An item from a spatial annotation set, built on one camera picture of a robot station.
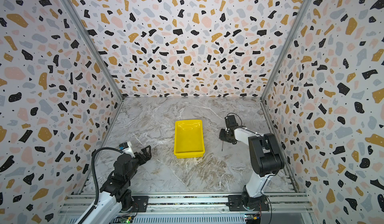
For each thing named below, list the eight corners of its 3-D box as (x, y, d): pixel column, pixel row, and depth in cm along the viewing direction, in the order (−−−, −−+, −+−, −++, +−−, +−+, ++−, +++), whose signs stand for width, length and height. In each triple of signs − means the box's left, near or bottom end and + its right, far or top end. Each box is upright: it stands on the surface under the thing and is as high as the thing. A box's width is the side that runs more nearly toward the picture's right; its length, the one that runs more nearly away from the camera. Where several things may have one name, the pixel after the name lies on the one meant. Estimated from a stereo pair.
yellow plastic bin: (173, 157, 92) (171, 152, 86) (177, 123, 108) (176, 117, 103) (204, 157, 92) (204, 152, 87) (204, 123, 109) (204, 117, 103)
